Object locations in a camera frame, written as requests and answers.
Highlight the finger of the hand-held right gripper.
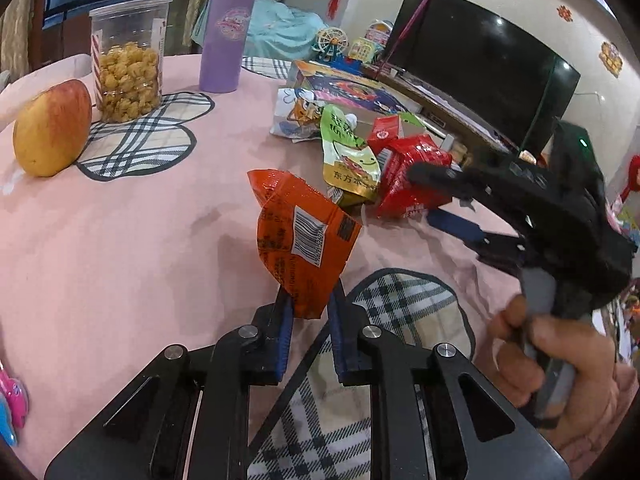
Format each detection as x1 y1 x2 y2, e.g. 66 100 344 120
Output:
407 160 506 206
427 210 526 263

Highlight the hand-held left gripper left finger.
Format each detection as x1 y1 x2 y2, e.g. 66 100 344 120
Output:
44 285 296 480

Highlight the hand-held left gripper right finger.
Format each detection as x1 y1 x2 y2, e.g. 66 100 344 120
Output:
327 280 571 480

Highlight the red snack bag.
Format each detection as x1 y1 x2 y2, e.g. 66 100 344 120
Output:
372 135 456 221

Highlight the orange snack wrapper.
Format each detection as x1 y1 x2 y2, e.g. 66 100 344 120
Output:
247 169 363 320

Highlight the person's right hand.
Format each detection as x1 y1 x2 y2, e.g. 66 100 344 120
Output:
487 295 618 411

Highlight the white tv stand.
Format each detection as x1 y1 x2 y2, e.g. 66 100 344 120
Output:
370 62 501 146

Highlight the red white small carton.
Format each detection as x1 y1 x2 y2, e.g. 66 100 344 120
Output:
367 114 428 153

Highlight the green yellow snack pouch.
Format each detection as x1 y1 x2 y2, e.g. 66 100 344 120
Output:
319 104 383 201

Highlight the colourful printed box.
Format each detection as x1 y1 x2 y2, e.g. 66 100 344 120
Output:
287 59 426 126

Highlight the black television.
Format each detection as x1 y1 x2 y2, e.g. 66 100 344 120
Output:
385 0 582 157

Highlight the yellow toy house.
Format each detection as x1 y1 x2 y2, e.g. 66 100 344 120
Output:
348 37 383 65

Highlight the pink printed blanket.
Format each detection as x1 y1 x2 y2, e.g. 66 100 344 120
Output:
0 52 640 480

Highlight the pink toy house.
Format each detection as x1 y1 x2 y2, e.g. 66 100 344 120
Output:
365 19 395 46

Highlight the white cartoon snack packet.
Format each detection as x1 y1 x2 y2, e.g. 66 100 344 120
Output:
270 87 326 141

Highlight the ferris wheel toy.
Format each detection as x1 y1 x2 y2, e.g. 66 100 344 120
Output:
312 27 349 63

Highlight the teal furniture cover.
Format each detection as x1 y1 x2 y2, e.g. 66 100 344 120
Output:
192 0 326 61

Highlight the purple tumbler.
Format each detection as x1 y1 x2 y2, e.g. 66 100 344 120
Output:
199 0 260 94

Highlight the pink wrapped candy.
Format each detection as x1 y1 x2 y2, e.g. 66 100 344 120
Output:
0 366 30 428

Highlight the blue wrapped candy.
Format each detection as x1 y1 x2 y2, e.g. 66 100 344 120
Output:
0 410 18 447

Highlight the clear popcorn jar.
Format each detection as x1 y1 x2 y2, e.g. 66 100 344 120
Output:
89 0 174 124

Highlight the mango fruit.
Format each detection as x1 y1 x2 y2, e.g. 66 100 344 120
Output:
12 79 93 178

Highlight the gold red wall decoration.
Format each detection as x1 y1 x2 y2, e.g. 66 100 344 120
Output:
599 41 625 78

